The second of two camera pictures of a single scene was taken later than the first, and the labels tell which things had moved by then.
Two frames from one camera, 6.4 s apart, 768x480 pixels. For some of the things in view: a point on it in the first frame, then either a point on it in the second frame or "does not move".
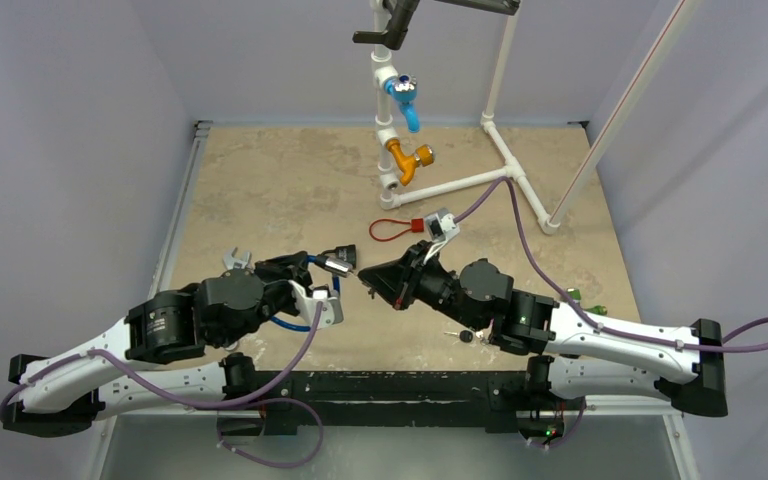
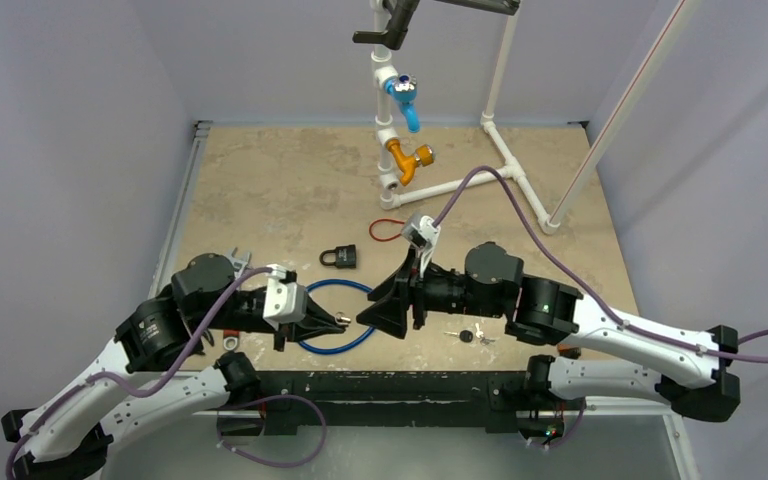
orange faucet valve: (407, 164) does not move
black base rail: (498, 400) does not move
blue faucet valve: (403, 90) does not move
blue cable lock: (332, 267) -> (346, 283)
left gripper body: (280, 297) -> (244, 307)
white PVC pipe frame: (388, 128) does not move
